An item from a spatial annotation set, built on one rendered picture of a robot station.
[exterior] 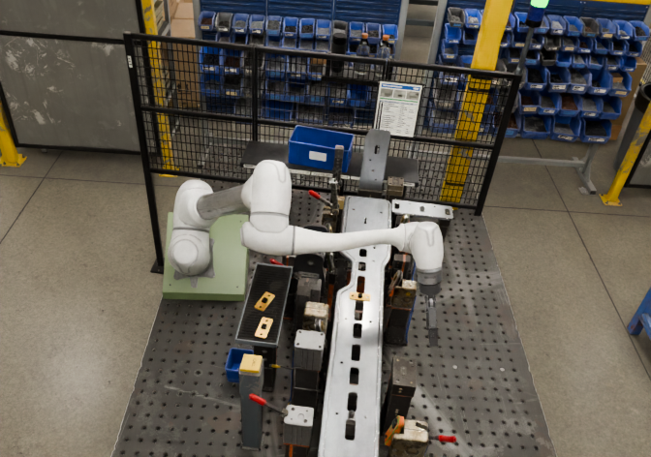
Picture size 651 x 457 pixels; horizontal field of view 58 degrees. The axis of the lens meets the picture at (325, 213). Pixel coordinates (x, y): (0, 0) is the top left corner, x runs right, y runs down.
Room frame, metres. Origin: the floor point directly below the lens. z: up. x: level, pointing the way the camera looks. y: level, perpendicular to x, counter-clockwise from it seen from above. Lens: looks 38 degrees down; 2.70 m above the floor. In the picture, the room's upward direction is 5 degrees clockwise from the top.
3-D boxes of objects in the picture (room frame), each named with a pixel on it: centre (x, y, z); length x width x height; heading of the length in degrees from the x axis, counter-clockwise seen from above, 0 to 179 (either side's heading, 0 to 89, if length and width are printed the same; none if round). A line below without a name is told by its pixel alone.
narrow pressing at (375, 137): (2.35, -0.21, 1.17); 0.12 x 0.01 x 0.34; 87
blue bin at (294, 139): (2.53, 0.05, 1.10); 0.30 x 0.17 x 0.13; 82
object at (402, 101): (2.64, -0.31, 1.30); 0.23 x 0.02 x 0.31; 87
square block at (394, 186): (2.36, -0.33, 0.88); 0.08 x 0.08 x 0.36; 87
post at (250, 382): (1.15, 0.19, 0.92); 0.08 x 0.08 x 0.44; 87
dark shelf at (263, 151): (2.53, 0.00, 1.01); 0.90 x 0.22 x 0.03; 87
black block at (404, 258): (1.89, -0.35, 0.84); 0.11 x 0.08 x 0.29; 87
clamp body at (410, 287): (1.68, -0.34, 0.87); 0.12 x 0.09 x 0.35; 87
